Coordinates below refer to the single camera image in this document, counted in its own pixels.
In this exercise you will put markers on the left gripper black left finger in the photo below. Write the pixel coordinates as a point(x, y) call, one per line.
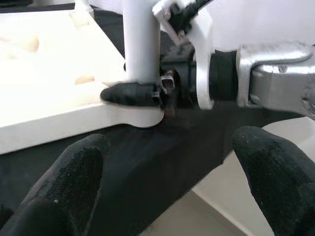
point(61, 191)

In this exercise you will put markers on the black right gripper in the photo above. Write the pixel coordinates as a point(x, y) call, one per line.
point(182, 81)

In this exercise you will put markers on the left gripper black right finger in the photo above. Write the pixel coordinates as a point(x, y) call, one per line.
point(283, 184)

